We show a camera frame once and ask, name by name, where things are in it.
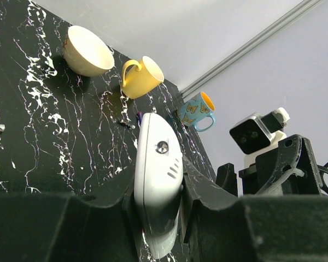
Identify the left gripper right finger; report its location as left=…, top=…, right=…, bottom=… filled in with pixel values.
left=181, top=158, right=328, bottom=261

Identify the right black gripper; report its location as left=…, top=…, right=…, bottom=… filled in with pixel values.
left=216, top=134, right=328, bottom=197

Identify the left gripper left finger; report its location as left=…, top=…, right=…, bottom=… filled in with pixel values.
left=0, top=168, right=141, bottom=261

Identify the white remote control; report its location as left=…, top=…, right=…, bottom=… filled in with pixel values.
left=134, top=113, right=183, bottom=259

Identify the blue butterfly mug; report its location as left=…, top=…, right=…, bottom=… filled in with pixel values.
left=177, top=92, right=216, bottom=132

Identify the yellow mug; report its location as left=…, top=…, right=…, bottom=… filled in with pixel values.
left=120, top=56, right=165, bottom=99

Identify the cream ceramic bowl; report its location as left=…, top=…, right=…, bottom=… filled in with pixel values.
left=63, top=25, right=115, bottom=77

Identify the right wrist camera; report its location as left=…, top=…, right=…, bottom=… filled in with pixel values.
left=229, top=107, right=290, bottom=168

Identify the right aluminium frame post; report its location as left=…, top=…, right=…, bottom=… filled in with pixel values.
left=180, top=0, right=322, bottom=99

